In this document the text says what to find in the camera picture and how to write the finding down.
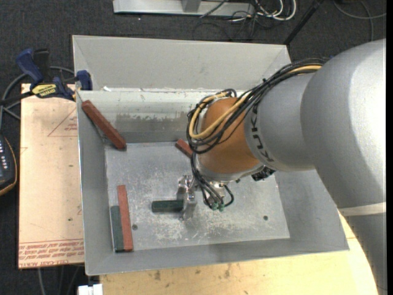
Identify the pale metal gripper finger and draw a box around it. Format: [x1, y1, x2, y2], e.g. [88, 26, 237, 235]
[179, 194, 198, 221]
[176, 175, 193, 201]

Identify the dark green block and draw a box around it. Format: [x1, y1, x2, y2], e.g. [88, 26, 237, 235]
[151, 199, 185, 214]
[109, 205, 125, 253]

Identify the grey metal bin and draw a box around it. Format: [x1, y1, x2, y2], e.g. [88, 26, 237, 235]
[72, 34, 350, 277]

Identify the red-brown flat block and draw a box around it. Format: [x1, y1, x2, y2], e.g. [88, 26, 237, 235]
[116, 184, 135, 253]
[174, 138, 194, 159]
[80, 100, 128, 151]

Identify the brown cardboard board red print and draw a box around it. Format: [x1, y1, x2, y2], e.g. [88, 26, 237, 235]
[17, 83, 85, 270]

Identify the black cylinder on white bracket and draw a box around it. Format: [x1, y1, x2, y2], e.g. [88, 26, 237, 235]
[251, 166, 276, 183]

